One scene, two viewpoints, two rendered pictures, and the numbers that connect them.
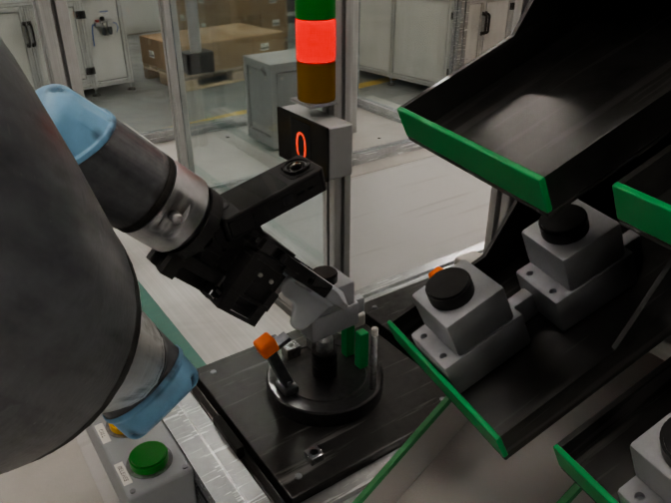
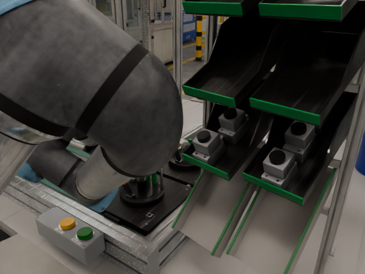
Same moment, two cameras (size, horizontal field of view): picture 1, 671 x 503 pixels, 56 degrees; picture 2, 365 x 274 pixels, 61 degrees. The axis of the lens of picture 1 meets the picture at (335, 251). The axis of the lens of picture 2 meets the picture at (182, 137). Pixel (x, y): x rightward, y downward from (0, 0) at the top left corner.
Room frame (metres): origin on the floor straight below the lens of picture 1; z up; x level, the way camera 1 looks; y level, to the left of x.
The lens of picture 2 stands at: (-0.21, 0.19, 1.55)
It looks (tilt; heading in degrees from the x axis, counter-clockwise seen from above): 25 degrees down; 339
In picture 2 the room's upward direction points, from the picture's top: straight up
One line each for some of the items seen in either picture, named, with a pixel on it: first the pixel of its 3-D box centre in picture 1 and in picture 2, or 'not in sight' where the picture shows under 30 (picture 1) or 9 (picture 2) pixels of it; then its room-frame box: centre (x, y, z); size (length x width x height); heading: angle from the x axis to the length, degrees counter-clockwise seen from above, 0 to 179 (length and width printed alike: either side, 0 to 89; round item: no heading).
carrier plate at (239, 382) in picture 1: (325, 391); (142, 196); (0.59, 0.01, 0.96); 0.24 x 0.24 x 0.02; 35
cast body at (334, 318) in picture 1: (332, 295); not in sight; (0.60, 0.00, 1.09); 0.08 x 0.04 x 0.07; 125
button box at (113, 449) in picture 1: (131, 441); (69, 232); (0.54, 0.24, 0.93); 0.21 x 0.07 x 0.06; 35
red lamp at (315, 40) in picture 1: (316, 39); not in sight; (0.82, 0.02, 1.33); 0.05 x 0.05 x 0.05
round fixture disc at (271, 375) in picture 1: (325, 378); (142, 191); (0.59, 0.01, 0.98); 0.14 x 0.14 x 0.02
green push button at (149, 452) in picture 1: (149, 460); (85, 234); (0.48, 0.20, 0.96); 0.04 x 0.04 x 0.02
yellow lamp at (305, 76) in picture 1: (316, 79); not in sight; (0.82, 0.02, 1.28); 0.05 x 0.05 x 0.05
